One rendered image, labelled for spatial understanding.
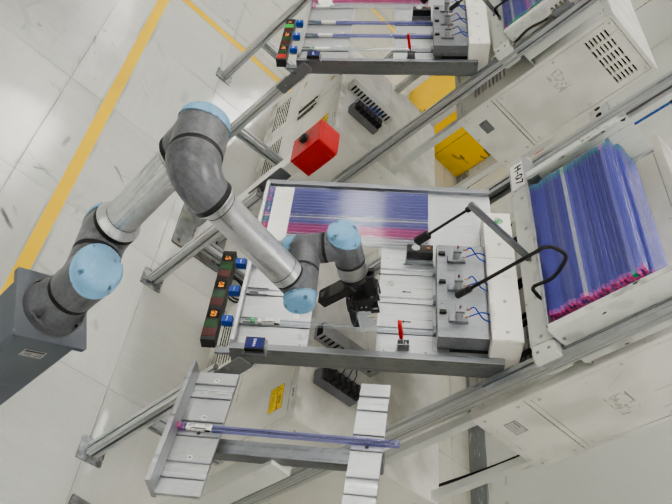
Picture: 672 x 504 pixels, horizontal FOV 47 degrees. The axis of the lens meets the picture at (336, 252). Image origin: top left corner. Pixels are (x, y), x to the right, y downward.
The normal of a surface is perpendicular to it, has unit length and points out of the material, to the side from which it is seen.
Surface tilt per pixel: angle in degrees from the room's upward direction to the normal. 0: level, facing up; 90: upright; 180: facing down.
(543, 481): 90
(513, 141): 90
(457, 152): 90
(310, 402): 0
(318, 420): 0
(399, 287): 45
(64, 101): 0
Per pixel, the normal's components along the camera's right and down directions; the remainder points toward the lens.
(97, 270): 0.69, -0.37
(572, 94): -0.08, 0.69
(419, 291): 0.00, -0.72
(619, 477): -0.71, -0.54
